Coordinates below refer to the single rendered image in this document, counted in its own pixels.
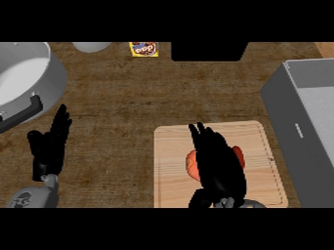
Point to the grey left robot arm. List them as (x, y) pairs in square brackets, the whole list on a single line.
[(37, 195)]

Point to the black appliance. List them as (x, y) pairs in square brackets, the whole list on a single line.
[(208, 50)]

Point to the large grey pot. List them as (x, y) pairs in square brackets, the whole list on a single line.
[(16, 78)]

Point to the pale grey round bowl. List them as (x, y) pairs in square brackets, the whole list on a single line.
[(91, 46)]

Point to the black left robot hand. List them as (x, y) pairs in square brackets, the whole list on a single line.
[(47, 153)]

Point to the pale wooden cutting board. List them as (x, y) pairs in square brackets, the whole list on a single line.
[(174, 162)]

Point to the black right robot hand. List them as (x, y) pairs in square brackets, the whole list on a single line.
[(220, 162)]

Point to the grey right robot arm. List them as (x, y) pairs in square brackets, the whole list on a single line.
[(237, 203)]

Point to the yellow snack packet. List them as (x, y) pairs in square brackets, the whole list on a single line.
[(144, 49)]

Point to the orange squash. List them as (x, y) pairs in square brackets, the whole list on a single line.
[(193, 166)]

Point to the grey box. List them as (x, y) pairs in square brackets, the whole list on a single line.
[(314, 130)]

